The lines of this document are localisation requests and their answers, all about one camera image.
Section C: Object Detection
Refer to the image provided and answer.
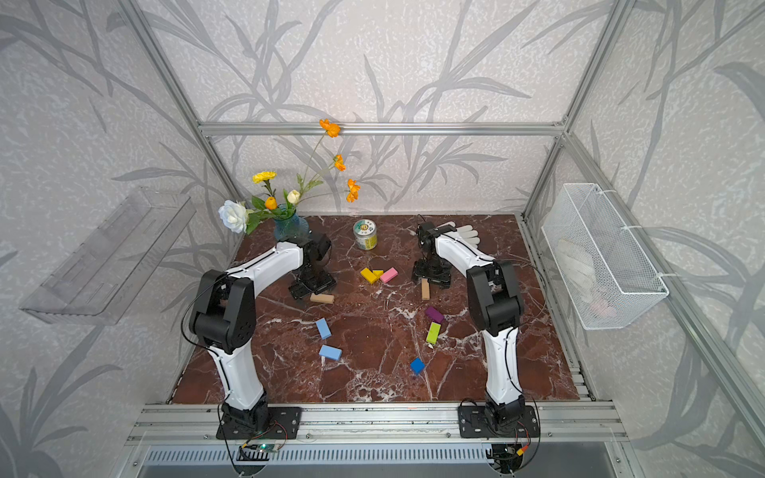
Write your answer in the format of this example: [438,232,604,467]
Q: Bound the pink rectangular block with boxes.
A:
[381,268,398,284]

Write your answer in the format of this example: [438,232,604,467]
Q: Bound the purple block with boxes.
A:
[426,307,444,324]

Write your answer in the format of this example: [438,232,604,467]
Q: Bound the yellow rectangular block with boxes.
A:
[361,268,379,284]

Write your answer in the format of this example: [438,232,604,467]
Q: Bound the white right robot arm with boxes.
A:
[412,221,526,433]

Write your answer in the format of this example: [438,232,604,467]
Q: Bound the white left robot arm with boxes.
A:
[188,233,336,431]

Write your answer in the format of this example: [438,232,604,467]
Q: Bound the white cotton glove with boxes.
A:
[439,221,480,247]

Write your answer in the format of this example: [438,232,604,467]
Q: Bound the light blue block upper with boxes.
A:
[316,319,332,340]

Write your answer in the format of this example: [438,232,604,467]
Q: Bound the light blue block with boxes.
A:
[316,319,332,340]
[319,345,343,360]

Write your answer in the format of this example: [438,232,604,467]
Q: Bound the blue glass vase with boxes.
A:
[274,213,310,244]

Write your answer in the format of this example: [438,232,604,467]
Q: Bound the lime green block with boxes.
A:
[426,322,441,347]

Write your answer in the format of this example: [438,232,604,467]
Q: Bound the sunflower seed tin can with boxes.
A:
[353,219,378,251]

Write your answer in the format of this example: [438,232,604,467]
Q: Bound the light blue block lower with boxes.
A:
[319,345,343,360]

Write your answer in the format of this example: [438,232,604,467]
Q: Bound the artificial flower bouquet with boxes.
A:
[218,119,348,235]

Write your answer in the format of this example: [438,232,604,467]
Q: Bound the dark blue cube block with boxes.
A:
[410,358,426,374]

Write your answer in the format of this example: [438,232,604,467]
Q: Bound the white items in basket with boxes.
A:
[556,239,617,319]

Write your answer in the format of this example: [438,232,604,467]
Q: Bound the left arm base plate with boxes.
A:
[216,404,303,440]

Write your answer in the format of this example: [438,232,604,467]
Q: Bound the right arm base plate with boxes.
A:
[457,404,540,439]

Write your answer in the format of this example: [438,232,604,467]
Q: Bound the white wire basket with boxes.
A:
[542,183,669,331]

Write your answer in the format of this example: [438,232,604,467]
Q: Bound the aluminium front rail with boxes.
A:
[126,402,629,446]

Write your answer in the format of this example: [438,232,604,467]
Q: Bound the clear acrylic wall shelf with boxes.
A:
[20,187,196,326]

